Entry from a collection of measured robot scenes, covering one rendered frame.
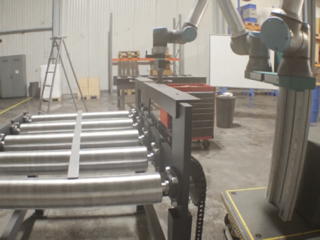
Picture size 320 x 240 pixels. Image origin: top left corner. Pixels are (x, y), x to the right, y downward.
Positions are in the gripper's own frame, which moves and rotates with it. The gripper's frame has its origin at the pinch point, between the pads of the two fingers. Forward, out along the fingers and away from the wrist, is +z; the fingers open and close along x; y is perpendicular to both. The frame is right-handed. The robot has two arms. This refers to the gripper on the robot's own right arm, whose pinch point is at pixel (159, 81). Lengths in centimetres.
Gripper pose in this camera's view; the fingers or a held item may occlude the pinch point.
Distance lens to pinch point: 161.1
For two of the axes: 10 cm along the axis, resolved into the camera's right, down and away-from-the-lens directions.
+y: 9.8, -0.5, 2.0
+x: -2.1, -2.2, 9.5
